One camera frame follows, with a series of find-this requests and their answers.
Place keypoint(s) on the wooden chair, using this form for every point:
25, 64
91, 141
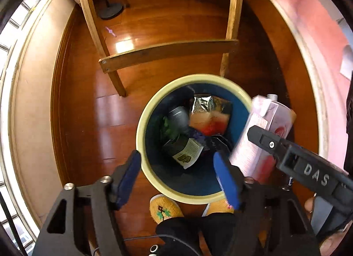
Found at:
165, 53

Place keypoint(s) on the black round stand base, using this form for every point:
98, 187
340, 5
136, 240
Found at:
110, 12

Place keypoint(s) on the yellow knitted slipper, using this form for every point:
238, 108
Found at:
165, 209
217, 207

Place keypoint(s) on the person's right hand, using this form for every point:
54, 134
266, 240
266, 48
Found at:
333, 243

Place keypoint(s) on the clear plastic bottle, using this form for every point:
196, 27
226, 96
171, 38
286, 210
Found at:
179, 118

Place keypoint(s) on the orange foil snack bag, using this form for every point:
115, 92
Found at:
209, 119

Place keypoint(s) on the pink blanket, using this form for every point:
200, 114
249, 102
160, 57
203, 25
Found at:
317, 10

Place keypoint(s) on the yellow rimmed blue bin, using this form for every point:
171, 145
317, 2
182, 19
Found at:
143, 134

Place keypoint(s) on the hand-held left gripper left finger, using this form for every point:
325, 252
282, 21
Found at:
129, 176

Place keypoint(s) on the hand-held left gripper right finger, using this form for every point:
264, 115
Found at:
227, 181

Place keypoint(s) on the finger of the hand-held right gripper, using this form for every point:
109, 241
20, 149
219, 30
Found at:
264, 141

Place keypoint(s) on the pink milk carton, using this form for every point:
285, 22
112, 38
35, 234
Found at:
259, 118

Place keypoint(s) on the window grille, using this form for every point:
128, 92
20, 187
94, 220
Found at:
27, 5

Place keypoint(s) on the black wrapper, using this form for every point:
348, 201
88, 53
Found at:
217, 143

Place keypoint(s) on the person's black trouser legs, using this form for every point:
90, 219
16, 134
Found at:
187, 231

